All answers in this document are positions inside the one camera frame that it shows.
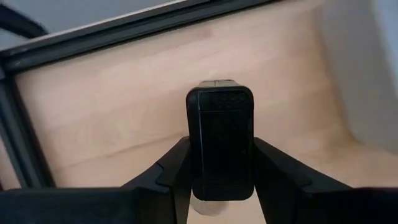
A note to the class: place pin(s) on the black metal table frame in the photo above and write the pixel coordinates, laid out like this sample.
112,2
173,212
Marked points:
124,31

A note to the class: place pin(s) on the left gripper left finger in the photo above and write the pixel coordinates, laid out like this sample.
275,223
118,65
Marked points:
168,180

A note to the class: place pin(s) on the green black pepper tin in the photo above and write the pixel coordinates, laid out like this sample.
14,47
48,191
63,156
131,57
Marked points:
220,140

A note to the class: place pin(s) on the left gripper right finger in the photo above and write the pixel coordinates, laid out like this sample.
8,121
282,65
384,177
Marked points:
273,180

